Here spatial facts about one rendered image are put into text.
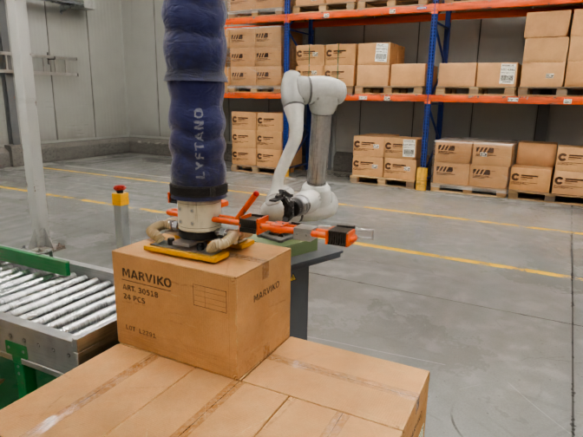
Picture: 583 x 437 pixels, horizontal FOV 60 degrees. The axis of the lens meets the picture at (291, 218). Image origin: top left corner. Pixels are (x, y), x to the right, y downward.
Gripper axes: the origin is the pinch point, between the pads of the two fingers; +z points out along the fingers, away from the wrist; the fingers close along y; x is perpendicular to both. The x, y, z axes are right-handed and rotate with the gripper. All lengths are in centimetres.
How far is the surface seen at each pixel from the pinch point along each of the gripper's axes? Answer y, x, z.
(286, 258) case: 17.1, -5.7, -1.0
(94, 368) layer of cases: 53, 48, 53
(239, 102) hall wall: -23, 546, -849
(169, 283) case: 21.8, 25.8, 34.0
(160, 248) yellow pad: 10.6, 34.0, 28.5
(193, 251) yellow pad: 10.1, 19.2, 27.2
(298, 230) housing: -1.3, -19.5, 17.2
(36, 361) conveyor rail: 63, 87, 48
